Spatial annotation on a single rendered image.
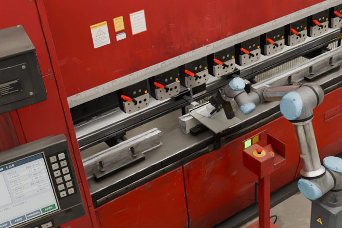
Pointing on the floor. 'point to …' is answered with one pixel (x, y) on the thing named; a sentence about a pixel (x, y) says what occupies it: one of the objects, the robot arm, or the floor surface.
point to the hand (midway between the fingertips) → (213, 114)
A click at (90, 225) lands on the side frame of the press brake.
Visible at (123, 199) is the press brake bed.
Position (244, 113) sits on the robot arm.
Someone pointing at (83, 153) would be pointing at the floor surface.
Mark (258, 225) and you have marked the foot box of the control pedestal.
